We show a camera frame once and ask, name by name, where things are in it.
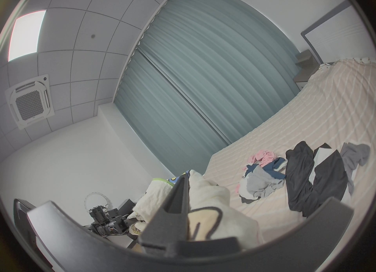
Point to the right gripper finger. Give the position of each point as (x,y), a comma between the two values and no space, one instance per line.
(170,220)

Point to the white printed pyjama top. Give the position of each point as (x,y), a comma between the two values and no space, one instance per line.
(211,206)

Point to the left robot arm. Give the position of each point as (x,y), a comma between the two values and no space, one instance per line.
(107,220)

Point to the pile of clothes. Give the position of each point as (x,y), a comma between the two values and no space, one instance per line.
(258,179)

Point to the blue-green curtain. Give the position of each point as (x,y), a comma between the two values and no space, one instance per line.
(164,112)
(220,44)

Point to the black and white garment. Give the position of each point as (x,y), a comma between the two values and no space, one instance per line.
(299,176)

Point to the bed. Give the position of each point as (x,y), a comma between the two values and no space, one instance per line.
(308,118)

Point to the ceiling air conditioner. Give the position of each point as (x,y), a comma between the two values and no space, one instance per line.
(31,103)

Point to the grey garment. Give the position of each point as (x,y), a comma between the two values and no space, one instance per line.
(355,153)

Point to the grey bedside table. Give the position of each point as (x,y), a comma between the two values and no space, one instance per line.
(305,68)

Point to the ceiling light panel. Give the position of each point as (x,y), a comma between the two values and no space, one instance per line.
(26,35)

